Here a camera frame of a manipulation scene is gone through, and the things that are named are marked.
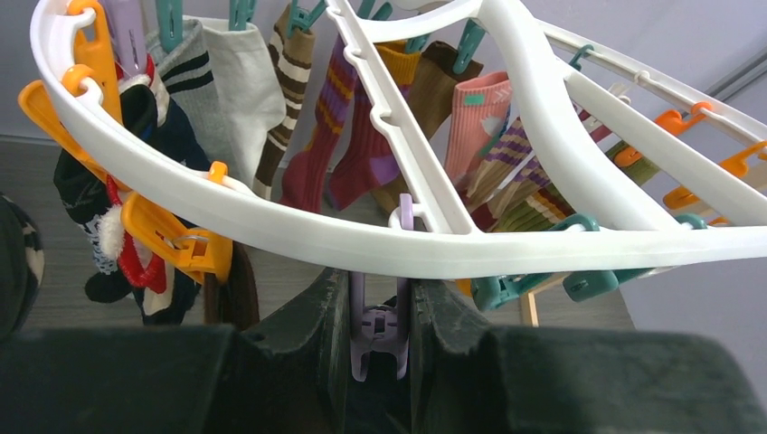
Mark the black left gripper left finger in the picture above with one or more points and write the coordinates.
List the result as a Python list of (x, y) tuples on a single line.
[(287, 374)]

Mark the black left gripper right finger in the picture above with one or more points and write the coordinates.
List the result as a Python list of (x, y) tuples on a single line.
[(469, 376)]

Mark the brown white orange sock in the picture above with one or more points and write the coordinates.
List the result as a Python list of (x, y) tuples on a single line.
[(236, 301)]

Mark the orange clothespin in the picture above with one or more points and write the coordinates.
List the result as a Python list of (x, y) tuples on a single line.
[(195, 251)]

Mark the navy black white sock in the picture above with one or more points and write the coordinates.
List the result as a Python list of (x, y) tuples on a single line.
[(85, 199)]

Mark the white clip hanger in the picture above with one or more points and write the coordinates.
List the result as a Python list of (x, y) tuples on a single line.
[(638, 232)]

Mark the lilac clothespin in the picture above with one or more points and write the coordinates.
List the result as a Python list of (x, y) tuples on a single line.
[(378, 329)]

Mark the green orange striped sock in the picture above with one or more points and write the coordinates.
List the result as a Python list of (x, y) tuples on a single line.
[(546, 207)]

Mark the maroon purple striped sock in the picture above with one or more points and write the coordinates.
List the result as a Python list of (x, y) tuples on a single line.
[(346, 156)]

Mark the pink hanging sock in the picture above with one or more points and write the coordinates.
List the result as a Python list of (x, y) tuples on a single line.
[(479, 110)]

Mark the black floral blanket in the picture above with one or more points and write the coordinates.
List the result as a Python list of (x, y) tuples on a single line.
[(22, 265)]

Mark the grey black striped sock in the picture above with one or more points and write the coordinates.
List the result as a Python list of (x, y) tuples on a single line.
[(188, 76)]

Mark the brown white striped hanging sock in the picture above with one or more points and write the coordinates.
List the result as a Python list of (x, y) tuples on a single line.
[(291, 51)]

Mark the wooden rack frame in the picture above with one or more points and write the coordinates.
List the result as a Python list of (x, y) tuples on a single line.
[(527, 305)]

